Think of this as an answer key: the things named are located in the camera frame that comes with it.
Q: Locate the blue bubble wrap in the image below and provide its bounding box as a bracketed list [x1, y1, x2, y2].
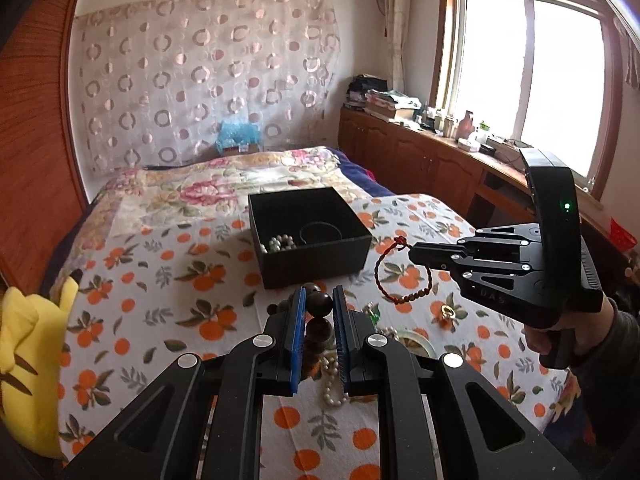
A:
[215, 121, 264, 154]

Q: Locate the black jewelry box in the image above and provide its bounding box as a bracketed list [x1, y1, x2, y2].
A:
[247, 186, 373, 290]

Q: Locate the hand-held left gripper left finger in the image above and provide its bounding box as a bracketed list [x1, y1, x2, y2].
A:
[60, 287, 308, 480]

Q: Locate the wooden frame window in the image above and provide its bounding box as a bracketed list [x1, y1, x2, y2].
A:
[430, 0, 622, 191]

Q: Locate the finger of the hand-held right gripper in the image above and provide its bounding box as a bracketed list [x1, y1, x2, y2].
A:
[411, 254, 540, 282]
[409, 224, 541, 261]

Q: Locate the dark wooden bead bracelet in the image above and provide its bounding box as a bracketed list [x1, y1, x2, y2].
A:
[267, 282, 335, 376]

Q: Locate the pile of folded clothes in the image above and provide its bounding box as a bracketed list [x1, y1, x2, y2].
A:
[345, 75, 392, 111]

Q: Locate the thin black bangle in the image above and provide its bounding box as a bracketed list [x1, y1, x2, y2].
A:
[299, 221, 344, 244]

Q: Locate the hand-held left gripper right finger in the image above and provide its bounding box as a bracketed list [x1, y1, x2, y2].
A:
[332, 285, 566, 480]

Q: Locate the pile of clothes and boxes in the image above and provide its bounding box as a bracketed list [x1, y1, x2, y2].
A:
[365, 89, 424, 124]

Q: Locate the wooden cabinet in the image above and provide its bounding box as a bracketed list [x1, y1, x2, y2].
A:
[337, 105, 640, 281]

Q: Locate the red plastic basket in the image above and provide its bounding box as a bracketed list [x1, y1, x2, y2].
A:
[607, 217, 640, 254]

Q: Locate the pearl necklace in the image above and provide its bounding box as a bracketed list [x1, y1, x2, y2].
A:
[312, 350, 351, 416]

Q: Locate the patterned window curtain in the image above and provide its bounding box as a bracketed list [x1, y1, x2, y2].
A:
[377, 0, 414, 92]
[614, 10, 640, 92]

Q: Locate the navy blue blanket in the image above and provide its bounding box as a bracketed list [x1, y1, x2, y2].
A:
[339, 147, 401, 200]

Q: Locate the wooden slatted wardrobe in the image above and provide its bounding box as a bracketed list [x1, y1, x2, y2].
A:
[0, 0, 95, 296]

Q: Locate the circle print sheer curtain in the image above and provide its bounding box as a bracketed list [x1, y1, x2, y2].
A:
[72, 0, 342, 176]

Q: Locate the orange fruit print cloth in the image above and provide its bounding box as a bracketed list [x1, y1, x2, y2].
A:
[57, 192, 583, 480]

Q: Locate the yellow plush toy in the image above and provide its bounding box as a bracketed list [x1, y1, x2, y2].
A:
[0, 267, 81, 461]

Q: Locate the pearl bracelet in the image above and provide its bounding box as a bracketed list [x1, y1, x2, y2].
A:
[260, 233, 297, 256]

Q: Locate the floral blanket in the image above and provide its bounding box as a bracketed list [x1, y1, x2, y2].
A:
[65, 145, 401, 261]

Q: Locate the pale jade bangle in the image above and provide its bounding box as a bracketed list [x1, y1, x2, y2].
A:
[385, 327, 437, 358]

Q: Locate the red string bracelet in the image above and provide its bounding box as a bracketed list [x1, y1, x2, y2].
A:
[375, 237, 434, 306]

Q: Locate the person's right hand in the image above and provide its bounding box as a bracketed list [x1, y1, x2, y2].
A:
[522, 297, 621, 360]

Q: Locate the person's right forearm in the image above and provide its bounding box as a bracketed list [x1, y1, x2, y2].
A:
[570, 307, 640, 461]

